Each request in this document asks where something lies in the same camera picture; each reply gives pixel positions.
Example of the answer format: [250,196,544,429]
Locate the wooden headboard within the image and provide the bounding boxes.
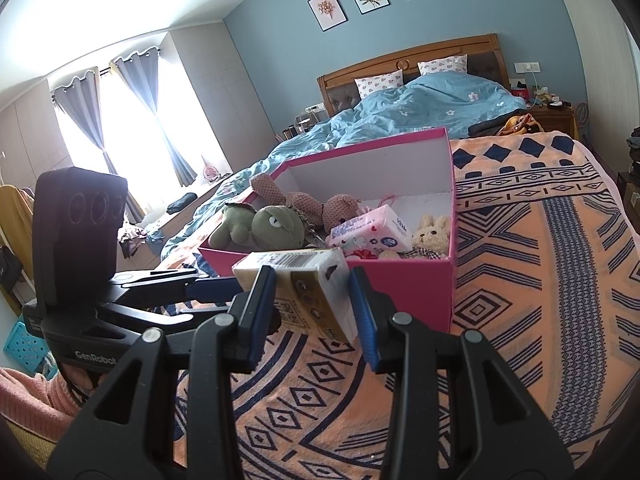
[317,34,511,113]

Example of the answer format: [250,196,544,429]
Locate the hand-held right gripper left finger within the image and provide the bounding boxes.
[47,265,281,480]

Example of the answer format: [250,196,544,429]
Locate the dark cups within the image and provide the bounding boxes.
[282,115,311,141]

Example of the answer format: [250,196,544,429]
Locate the white dotted pillow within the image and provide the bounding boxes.
[355,70,405,99]
[417,55,468,77]

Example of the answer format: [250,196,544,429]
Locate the pink knitted bunny plush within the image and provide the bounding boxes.
[249,172,363,236]

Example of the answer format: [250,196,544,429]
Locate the black bag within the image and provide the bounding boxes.
[0,247,24,291]

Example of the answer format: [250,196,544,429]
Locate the framed pink flower picture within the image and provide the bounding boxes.
[307,0,348,32]

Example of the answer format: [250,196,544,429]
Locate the blue-grey curtain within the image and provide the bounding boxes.
[110,47,198,186]
[52,71,146,221]

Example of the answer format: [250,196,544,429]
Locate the wooden nightstand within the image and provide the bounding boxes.
[527,105,576,139]

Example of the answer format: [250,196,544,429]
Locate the mustard knit garment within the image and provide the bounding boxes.
[0,420,66,457]

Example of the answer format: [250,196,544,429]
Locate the pink floral tissue packet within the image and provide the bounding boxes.
[327,204,413,261]

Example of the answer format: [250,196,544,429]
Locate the blue duvet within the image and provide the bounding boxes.
[162,71,528,261]

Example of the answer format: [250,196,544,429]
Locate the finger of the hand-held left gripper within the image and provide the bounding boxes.
[105,267,242,309]
[100,301,237,339]

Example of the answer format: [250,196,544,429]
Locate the orange patterned blanket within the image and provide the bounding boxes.
[165,131,640,480]

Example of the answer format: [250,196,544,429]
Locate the yellow patterned cloth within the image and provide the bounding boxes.
[502,114,543,136]

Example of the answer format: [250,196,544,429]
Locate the dark folded cloth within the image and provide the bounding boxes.
[166,192,198,214]

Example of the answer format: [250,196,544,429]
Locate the person's left forearm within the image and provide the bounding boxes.
[0,367,101,431]

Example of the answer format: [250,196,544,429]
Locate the blue plastic basket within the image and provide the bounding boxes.
[2,320,58,378]

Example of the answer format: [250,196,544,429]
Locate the crumpled clothes heap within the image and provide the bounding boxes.
[117,222,166,259]

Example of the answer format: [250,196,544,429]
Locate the cream bunny plush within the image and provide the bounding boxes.
[411,214,451,260]

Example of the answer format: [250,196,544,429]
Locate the green plush toy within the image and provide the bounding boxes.
[207,203,306,251]

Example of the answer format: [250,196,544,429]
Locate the pile of dark clothes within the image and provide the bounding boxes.
[617,127,640,196]

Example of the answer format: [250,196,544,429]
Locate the pink cardboard box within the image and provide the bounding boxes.
[197,127,458,336]

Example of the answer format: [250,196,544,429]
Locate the brown tissue packet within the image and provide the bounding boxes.
[232,247,358,343]

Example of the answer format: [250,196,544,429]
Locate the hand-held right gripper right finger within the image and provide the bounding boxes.
[349,266,571,480]

